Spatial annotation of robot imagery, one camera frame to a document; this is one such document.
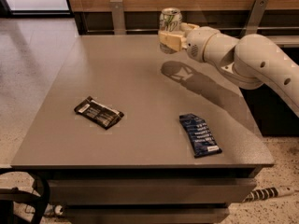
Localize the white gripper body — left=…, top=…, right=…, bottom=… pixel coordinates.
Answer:
left=187, top=27, right=220, bottom=63

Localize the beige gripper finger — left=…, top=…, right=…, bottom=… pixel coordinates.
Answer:
left=158, top=31, right=186, bottom=52
left=180, top=22, right=199, bottom=37

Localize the silver 7up soda can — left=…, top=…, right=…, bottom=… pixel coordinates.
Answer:
left=159, top=7, right=183, bottom=55

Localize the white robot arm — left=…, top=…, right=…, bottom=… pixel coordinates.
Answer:
left=158, top=22, right=299, bottom=117

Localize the blue snack wrapper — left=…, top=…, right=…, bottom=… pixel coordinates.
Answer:
left=179, top=114, right=222, bottom=158

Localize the black snack wrapper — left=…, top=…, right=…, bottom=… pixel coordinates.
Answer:
left=74, top=96, right=124, bottom=130

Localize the striped white power strip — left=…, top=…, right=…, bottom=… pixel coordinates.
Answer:
left=244, top=186, right=295, bottom=203

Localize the black chair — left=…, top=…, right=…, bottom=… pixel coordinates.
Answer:
left=0, top=172, right=50, bottom=224

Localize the right metal bracket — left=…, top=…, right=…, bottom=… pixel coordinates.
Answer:
left=240, top=0, right=269, bottom=37

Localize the metal bracket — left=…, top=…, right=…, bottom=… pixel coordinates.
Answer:
left=109, top=0, right=126, bottom=35
left=240, top=0, right=269, bottom=37

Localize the left metal bracket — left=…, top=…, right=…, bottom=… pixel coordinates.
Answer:
left=109, top=0, right=126, bottom=35

